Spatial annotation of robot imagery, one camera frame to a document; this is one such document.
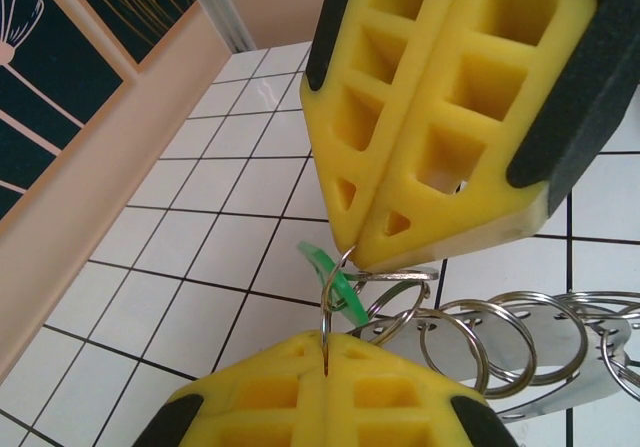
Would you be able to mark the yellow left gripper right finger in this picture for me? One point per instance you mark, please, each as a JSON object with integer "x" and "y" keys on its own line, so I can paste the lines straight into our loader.
{"x": 380, "y": 367}

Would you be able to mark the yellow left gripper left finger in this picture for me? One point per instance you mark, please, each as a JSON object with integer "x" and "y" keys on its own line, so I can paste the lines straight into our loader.
{"x": 280, "y": 367}

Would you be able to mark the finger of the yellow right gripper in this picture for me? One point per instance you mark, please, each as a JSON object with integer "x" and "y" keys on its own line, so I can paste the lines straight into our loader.
{"x": 325, "y": 157}
{"x": 450, "y": 207}

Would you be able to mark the steel keyring bunch with plates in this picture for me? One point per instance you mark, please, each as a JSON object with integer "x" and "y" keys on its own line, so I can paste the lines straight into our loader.
{"x": 550, "y": 327}

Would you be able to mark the aluminium corner post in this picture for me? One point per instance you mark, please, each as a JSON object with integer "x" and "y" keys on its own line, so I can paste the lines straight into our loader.
{"x": 215, "y": 7}

